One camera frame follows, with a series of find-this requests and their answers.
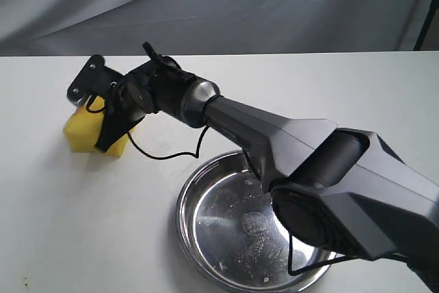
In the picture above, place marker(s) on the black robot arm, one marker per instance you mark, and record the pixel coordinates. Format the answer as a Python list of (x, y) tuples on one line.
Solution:
[(341, 189)]

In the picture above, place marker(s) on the yellow sponge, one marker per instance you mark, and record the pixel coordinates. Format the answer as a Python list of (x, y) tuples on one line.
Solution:
[(82, 130)]

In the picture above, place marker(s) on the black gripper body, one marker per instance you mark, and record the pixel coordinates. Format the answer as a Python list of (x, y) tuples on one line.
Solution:
[(129, 102)]

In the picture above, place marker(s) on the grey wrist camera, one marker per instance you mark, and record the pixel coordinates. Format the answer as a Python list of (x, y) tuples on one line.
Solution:
[(91, 78)]

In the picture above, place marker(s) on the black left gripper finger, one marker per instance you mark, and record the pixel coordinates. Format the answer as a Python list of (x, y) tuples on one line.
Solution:
[(113, 138)]

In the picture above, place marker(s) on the round stainless steel bowl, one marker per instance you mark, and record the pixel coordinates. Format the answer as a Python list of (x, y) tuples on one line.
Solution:
[(227, 229)]

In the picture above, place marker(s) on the grey fabric backdrop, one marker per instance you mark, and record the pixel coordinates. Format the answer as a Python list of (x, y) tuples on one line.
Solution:
[(192, 27)]

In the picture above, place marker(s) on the black stand pole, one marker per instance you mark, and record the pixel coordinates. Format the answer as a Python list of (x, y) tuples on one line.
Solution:
[(426, 25)]

